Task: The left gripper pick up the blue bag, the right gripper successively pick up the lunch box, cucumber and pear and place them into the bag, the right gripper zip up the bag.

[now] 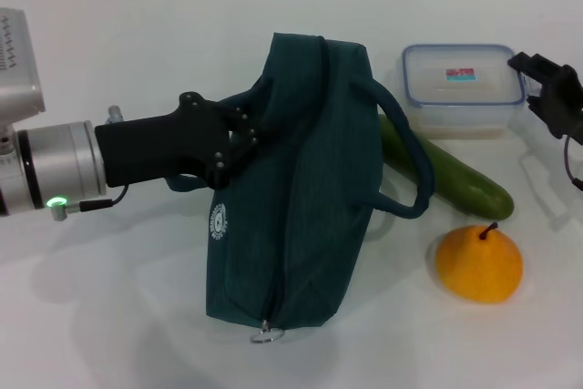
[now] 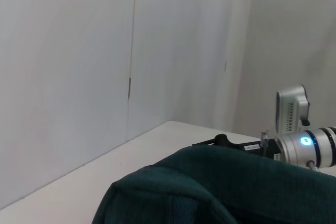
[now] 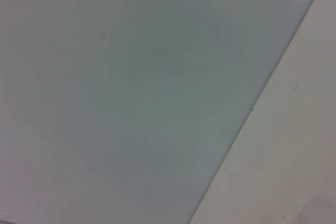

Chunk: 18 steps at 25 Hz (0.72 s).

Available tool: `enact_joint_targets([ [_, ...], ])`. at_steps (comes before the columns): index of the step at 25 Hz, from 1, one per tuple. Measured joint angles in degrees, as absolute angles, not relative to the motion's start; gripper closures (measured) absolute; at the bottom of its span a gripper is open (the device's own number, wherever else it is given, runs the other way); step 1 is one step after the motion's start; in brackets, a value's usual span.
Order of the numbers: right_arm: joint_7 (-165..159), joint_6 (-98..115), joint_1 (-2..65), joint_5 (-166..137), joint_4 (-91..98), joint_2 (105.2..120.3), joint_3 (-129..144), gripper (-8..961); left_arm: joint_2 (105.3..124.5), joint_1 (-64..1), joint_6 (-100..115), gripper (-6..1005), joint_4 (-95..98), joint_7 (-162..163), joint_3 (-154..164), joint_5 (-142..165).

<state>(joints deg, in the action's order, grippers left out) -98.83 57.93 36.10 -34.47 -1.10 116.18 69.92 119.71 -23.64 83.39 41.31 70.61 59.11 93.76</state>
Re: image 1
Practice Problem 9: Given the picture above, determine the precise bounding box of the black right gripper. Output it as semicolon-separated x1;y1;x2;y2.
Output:
507;51;583;144

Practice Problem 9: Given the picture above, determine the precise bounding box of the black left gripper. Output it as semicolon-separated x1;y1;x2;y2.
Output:
94;91;261;189

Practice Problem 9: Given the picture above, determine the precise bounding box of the clear blue-rimmed food container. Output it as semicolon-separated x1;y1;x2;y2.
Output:
401;43;527;139

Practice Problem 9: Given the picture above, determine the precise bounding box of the teal fabric lunch bag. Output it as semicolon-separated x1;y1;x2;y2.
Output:
164;32;434;333

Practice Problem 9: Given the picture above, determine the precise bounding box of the green cucumber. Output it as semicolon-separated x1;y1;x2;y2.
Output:
377;114;515;220

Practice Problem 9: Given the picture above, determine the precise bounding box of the metal zipper pull ring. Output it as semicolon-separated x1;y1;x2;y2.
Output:
249;319;286;344

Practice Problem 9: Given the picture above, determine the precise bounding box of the orange yellow pear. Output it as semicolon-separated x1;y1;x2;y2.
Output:
435;221;524;303

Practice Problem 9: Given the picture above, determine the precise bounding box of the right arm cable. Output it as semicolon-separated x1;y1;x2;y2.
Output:
562;133;583;192

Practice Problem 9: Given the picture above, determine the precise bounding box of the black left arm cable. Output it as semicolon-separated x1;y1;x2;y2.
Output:
48;183;129;221

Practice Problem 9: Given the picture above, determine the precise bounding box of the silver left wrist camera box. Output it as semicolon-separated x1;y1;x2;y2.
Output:
0;8;46;116

